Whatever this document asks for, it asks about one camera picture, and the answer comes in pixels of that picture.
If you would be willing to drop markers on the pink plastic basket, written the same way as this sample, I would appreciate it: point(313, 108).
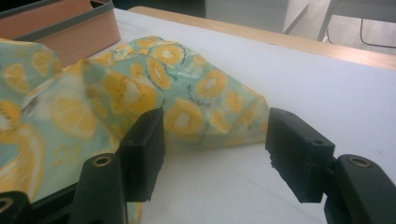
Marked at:
point(71, 34)

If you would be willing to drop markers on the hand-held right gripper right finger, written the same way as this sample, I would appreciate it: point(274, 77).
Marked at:
point(295, 155)

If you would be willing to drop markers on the white desk frame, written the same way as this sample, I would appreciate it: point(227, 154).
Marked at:
point(330, 15)

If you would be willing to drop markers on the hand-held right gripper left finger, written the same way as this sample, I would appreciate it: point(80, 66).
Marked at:
point(144, 155)

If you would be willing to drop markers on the lemon print cloth bag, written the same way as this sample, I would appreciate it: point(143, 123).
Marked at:
point(93, 102)

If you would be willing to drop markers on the white table mat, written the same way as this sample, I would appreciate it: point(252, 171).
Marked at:
point(280, 77)

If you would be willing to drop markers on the wooden table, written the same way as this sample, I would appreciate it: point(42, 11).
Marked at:
point(280, 39)

